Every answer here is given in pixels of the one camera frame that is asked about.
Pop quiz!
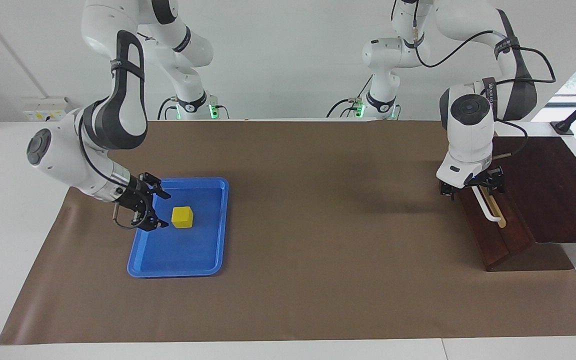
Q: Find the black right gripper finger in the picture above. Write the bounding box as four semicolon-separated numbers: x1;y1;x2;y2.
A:
135;212;170;232
139;172;172;200

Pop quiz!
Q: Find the white drawer handle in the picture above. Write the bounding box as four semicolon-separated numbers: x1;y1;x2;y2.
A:
470;185;503;222

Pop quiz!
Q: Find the yellow block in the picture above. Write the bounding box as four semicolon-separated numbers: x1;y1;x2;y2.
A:
171;205;194;229

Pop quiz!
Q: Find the wooden drawer with light interior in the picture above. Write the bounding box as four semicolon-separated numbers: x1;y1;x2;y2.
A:
457;187;535;269

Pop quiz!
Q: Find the blue plastic tray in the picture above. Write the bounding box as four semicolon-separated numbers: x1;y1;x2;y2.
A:
127;177;230;279

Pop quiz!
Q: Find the dark wooden cabinet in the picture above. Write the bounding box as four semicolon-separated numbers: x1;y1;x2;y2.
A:
455;136;576;272

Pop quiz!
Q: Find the brown table mat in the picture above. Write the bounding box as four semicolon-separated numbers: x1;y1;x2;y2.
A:
0;119;576;346

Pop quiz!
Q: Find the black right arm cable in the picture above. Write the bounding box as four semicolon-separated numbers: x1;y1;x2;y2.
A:
78;115;151;231

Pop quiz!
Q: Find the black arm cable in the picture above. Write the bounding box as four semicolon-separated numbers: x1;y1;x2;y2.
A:
78;115;151;231
410;0;557;161

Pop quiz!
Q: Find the black base cable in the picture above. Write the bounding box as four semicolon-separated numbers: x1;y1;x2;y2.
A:
157;96;181;121
326;75;373;119

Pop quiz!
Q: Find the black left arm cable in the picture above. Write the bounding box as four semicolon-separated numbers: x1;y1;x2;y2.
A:
410;0;557;161

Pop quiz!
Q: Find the white wall socket box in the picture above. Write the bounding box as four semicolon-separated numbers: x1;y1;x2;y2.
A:
22;96;71;122

